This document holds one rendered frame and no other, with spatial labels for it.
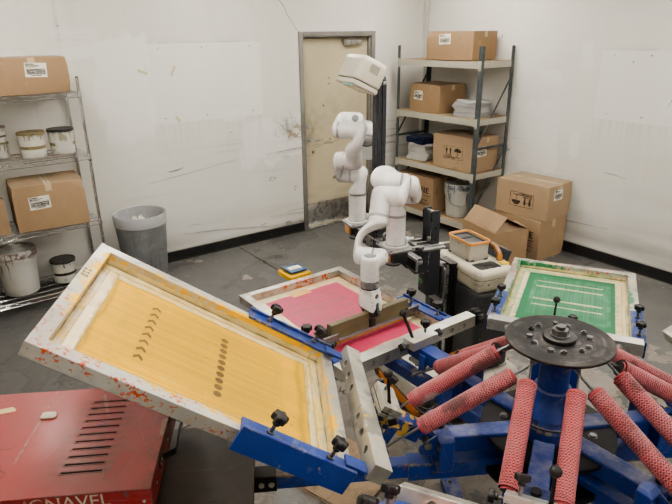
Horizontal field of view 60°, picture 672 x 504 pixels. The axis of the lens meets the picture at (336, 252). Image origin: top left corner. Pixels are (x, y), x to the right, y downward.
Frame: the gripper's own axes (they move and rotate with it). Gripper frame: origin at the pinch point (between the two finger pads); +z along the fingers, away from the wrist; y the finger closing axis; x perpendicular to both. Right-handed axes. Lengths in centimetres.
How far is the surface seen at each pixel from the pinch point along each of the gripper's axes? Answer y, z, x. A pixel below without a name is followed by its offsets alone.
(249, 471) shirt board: -42, 7, 78
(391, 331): -4.5, 6.0, -8.3
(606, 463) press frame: -105, 0, 2
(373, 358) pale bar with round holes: -26.8, -2.1, 20.0
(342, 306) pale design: 26.9, 6.0, -6.2
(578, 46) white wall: 162, -96, -380
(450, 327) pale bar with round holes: -26.8, -1.7, -19.4
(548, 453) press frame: -93, 0, 11
